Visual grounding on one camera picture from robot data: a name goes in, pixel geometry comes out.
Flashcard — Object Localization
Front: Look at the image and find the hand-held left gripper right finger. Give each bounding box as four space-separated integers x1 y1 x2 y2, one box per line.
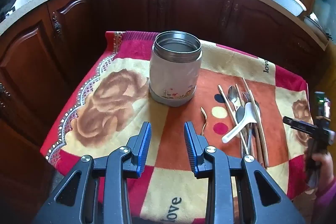
184 122 306 224

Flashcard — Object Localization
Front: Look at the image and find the steel fork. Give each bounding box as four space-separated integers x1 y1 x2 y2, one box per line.
242 91 253 109

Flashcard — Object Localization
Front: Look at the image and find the white ceramic spoon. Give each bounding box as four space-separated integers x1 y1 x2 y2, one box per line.
222 102 259 144

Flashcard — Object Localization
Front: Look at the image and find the metal bowl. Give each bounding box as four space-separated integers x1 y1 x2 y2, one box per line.
304 15 324 34

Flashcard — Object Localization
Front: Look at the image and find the gold fork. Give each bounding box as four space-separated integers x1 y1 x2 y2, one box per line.
200 107 208 136

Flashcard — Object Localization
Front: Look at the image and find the person's right hand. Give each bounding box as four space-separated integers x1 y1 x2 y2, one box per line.
313 153 336 189

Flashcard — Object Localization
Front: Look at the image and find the wooden kitchen cabinet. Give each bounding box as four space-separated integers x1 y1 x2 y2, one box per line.
0 0 331 159

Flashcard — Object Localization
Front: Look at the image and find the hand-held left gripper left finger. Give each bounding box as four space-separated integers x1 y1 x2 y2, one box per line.
31 122 152 224

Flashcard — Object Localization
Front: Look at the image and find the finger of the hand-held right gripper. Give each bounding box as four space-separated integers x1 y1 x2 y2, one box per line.
283 116 315 133

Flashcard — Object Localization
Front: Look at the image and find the steel spoon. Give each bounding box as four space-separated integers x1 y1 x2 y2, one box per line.
227 86 238 105

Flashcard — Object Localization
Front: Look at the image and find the printed blanket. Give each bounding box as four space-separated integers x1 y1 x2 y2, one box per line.
40 30 317 224

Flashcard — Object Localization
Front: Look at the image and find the ornate metal cabinet handle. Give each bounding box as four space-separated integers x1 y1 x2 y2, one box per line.
0 83 10 109
52 12 63 36

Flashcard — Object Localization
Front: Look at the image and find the steel canister with printed band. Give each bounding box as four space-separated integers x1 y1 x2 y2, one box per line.
148 31 202 107

